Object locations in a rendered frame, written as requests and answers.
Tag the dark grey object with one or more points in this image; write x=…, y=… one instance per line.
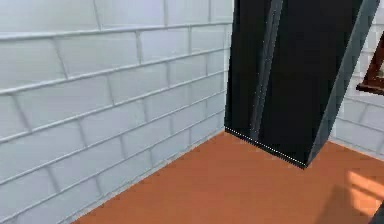
x=379, y=216

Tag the brown framed window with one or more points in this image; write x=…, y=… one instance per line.
x=375, y=71

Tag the black fridge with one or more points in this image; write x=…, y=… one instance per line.
x=293, y=83

